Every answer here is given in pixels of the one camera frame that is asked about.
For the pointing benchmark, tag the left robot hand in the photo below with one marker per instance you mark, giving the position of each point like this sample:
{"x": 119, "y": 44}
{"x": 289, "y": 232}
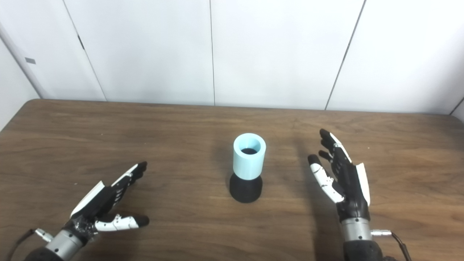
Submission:
{"x": 105, "y": 203}

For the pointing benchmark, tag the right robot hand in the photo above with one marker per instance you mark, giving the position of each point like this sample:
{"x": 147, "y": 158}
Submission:
{"x": 348, "y": 181}

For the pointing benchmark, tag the black flared nozzle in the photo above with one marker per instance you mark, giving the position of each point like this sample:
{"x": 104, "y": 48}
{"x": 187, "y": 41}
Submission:
{"x": 245, "y": 190}

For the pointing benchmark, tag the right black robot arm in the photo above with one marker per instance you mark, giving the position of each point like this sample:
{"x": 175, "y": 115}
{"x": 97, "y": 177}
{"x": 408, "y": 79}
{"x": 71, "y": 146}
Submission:
{"x": 360, "y": 243}

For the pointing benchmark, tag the grey wall label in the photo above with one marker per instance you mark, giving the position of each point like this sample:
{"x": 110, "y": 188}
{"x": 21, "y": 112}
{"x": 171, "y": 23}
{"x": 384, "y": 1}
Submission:
{"x": 30, "y": 61}

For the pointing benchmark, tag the black wall panel hinge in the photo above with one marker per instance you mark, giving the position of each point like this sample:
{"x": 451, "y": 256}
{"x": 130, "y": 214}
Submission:
{"x": 81, "y": 42}

